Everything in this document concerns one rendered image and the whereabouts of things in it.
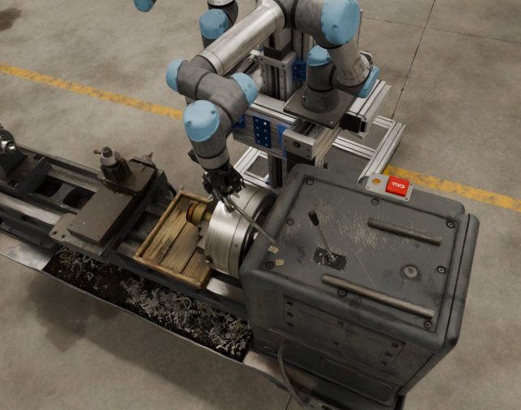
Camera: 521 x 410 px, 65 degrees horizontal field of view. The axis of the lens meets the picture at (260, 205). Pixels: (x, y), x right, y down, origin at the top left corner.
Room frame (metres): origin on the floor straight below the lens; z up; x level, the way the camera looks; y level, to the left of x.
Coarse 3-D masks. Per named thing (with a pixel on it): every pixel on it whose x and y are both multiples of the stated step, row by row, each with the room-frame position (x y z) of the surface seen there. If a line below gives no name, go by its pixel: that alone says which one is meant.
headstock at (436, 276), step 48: (288, 192) 0.78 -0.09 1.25; (336, 192) 0.76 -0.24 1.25; (288, 240) 0.61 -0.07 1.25; (336, 240) 0.59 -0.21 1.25; (384, 240) 0.57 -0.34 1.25; (288, 288) 0.46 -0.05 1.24; (336, 288) 0.44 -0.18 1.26; (384, 288) 0.43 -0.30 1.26; (432, 288) 0.42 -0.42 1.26; (336, 336) 0.39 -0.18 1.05; (384, 336) 0.33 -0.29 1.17; (432, 336) 0.29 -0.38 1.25
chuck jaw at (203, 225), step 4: (200, 224) 0.80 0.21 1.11; (204, 224) 0.80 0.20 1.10; (208, 224) 0.80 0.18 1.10; (200, 228) 0.78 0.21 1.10; (204, 228) 0.78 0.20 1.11; (200, 232) 0.76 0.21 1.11; (204, 232) 0.76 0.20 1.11; (200, 236) 0.75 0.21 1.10; (204, 236) 0.74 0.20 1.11; (200, 240) 0.73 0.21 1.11; (204, 240) 0.73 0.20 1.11; (200, 244) 0.71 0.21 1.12; (204, 244) 0.71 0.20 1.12; (200, 248) 0.70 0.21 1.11; (200, 252) 0.70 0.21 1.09; (208, 256) 0.67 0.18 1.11; (208, 260) 0.66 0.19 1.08; (212, 260) 0.66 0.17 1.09
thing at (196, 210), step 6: (192, 204) 0.88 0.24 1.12; (198, 204) 0.87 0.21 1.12; (204, 204) 0.88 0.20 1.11; (192, 210) 0.85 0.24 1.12; (198, 210) 0.85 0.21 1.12; (204, 210) 0.84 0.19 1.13; (186, 216) 0.84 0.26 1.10; (192, 216) 0.84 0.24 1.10; (198, 216) 0.82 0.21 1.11; (204, 216) 0.83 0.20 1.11; (210, 216) 0.82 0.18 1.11; (192, 222) 0.82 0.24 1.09; (198, 222) 0.81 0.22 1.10
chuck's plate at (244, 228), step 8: (264, 192) 0.82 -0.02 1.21; (272, 192) 0.85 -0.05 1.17; (256, 200) 0.78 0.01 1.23; (264, 200) 0.80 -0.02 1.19; (272, 200) 0.86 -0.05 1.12; (248, 208) 0.75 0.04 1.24; (256, 208) 0.74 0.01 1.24; (264, 208) 0.79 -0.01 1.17; (256, 216) 0.74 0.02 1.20; (240, 224) 0.70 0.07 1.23; (248, 224) 0.69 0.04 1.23; (240, 232) 0.68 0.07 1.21; (248, 232) 0.69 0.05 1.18; (232, 240) 0.66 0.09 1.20; (240, 240) 0.66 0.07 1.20; (248, 240) 0.68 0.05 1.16; (232, 248) 0.64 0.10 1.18; (240, 248) 0.64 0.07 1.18; (232, 256) 0.63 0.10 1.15; (240, 256) 0.62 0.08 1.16; (232, 264) 0.62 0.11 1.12; (240, 264) 0.63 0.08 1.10; (232, 272) 0.61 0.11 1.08
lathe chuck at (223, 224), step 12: (240, 192) 0.82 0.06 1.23; (252, 192) 0.82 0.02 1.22; (240, 204) 0.76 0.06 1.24; (216, 216) 0.74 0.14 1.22; (228, 216) 0.73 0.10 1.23; (240, 216) 0.72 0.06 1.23; (216, 228) 0.71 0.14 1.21; (228, 228) 0.70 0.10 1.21; (216, 240) 0.68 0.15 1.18; (228, 240) 0.67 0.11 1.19; (204, 252) 0.67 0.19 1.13; (216, 252) 0.65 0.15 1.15; (228, 252) 0.64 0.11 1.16; (216, 264) 0.64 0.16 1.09; (228, 264) 0.62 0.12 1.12
